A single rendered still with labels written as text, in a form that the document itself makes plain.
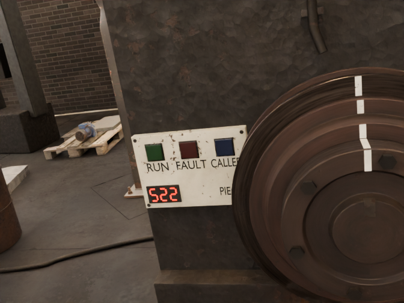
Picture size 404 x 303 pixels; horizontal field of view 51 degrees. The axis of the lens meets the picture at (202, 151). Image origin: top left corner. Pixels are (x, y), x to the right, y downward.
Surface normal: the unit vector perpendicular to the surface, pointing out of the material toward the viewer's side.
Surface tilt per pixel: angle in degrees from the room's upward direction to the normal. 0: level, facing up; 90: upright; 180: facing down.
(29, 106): 90
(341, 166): 90
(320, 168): 90
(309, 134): 39
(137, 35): 90
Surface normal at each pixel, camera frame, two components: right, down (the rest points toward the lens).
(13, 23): 0.91, -0.03
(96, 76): -0.21, 0.35
